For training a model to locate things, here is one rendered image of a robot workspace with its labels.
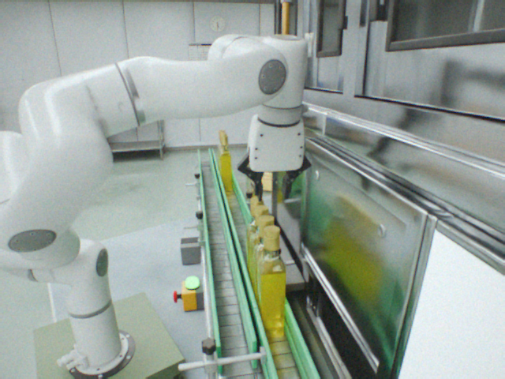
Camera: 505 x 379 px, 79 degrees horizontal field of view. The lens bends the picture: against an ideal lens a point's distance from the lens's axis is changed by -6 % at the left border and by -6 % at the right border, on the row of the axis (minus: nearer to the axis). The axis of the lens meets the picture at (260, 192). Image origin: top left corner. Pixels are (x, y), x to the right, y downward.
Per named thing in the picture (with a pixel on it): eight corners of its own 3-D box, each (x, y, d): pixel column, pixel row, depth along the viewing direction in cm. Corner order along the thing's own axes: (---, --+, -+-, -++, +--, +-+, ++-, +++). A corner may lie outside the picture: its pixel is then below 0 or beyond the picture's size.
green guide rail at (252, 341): (257, 368, 67) (256, 340, 65) (252, 369, 67) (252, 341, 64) (210, 159, 228) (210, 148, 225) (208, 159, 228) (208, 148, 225)
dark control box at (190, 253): (202, 264, 129) (200, 245, 126) (181, 265, 128) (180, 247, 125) (201, 253, 137) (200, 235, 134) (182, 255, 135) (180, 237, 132)
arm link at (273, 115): (302, 93, 59) (301, 108, 60) (254, 94, 57) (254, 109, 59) (316, 108, 53) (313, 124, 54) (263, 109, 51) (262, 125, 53)
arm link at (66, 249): (40, 254, 47) (-59, 250, 47) (102, 290, 68) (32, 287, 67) (58, 199, 51) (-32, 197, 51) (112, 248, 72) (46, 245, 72)
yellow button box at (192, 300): (205, 309, 104) (203, 291, 101) (181, 313, 102) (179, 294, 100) (204, 296, 110) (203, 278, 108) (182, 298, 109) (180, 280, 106)
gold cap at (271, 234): (281, 250, 69) (282, 231, 67) (265, 252, 68) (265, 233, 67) (277, 242, 72) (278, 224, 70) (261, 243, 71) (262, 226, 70)
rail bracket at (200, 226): (205, 247, 117) (203, 214, 112) (185, 249, 115) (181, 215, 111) (205, 242, 120) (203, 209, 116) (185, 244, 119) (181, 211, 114)
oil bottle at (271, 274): (284, 336, 76) (287, 261, 69) (261, 340, 75) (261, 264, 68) (278, 320, 82) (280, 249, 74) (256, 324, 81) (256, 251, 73)
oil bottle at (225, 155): (232, 189, 172) (230, 136, 162) (222, 190, 171) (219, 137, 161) (231, 186, 177) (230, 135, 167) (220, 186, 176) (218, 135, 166)
